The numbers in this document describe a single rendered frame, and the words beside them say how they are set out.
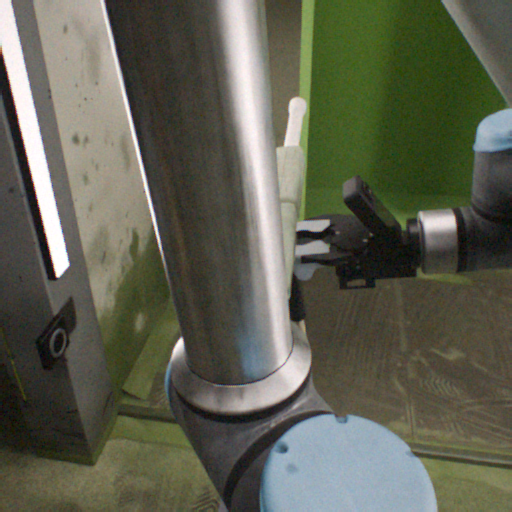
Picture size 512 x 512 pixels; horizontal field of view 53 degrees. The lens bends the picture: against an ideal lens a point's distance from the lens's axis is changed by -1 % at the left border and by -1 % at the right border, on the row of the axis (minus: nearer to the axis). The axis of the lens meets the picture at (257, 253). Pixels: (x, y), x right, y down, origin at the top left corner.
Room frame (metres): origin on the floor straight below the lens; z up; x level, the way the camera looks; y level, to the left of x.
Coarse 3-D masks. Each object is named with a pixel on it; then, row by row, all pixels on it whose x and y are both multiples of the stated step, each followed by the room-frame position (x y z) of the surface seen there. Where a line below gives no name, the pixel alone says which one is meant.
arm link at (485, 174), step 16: (480, 128) 0.60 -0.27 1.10; (496, 128) 0.58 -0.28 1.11; (480, 144) 0.59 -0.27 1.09; (496, 144) 0.57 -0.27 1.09; (480, 160) 0.59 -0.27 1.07; (496, 160) 0.57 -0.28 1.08; (480, 176) 0.59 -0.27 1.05; (496, 176) 0.57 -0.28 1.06; (480, 192) 0.59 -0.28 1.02; (496, 192) 0.57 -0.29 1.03; (480, 208) 0.59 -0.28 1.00; (496, 208) 0.57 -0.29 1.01
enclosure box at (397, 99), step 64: (320, 0) 1.57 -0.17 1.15; (384, 0) 1.54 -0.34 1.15; (320, 64) 1.60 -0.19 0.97; (384, 64) 1.58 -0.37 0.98; (448, 64) 1.55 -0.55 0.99; (320, 128) 1.64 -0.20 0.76; (384, 128) 1.61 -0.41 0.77; (448, 128) 1.59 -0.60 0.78; (320, 192) 1.66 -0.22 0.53; (384, 192) 1.66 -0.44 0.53; (448, 192) 1.63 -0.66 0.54
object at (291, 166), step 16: (304, 112) 0.97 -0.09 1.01; (288, 128) 0.90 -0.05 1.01; (288, 144) 0.84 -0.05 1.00; (288, 160) 0.77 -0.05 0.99; (288, 176) 0.73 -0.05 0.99; (288, 192) 0.69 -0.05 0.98; (288, 208) 0.65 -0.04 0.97; (288, 224) 0.62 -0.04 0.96; (288, 240) 0.59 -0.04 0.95; (288, 256) 0.56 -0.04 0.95; (288, 272) 0.54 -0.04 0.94; (288, 288) 0.53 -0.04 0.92; (288, 304) 0.66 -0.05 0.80; (304, 304) 0.67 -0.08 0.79
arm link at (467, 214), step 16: (464, 208) 0.63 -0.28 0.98; (464, 224) 0.60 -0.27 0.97; (480, 224) 0.59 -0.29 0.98; (496, 224) 0.57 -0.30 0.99; (464, 240) 0.58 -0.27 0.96; (480, 240) 0.58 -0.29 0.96; (496, 240) 0.57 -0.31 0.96; (464, 256) 0.58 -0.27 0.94; (480, 256) 0.57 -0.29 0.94; (496, 256) 0.57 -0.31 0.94
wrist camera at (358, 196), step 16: (352, 192) 0.61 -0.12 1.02; (368, 192) 0.61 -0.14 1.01; (352, 208) 0.60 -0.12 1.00; (368, 208) 0.60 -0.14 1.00; (384, 208) 0.64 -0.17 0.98; (368, 224) 0.60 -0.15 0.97; (384, 224) 0.60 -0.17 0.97; (400, 224) 0.65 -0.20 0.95; (384, 240) 0.61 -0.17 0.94; (400, 240) 0.61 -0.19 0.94
